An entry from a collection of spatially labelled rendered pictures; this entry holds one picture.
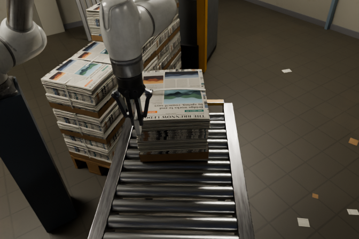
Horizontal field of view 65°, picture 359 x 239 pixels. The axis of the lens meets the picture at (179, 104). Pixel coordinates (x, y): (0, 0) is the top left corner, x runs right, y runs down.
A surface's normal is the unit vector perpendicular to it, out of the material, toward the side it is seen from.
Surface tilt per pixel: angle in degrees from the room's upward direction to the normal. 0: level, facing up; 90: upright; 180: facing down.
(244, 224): 0
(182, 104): 2
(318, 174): 0
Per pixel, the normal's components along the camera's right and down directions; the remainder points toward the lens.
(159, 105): -0.03, -0.83
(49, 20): 0.53, 0.49
